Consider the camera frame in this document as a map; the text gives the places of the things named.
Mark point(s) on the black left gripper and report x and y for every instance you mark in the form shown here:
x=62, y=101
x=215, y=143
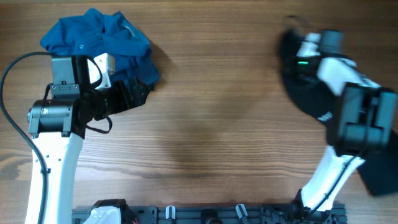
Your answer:
x=124, y=102

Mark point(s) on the black polo shirt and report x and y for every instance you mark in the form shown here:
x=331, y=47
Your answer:
x=379, y=172

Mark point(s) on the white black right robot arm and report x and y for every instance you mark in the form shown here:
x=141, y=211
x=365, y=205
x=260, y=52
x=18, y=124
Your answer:
x=357, y=113

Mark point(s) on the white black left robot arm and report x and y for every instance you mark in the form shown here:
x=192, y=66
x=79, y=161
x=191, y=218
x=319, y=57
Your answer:
x=83, y=89

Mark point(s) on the blue polo shirt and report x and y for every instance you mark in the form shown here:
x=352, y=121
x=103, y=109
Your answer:
x=95, y=33

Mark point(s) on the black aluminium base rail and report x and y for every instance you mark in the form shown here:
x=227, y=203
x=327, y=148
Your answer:
x=268, y=213

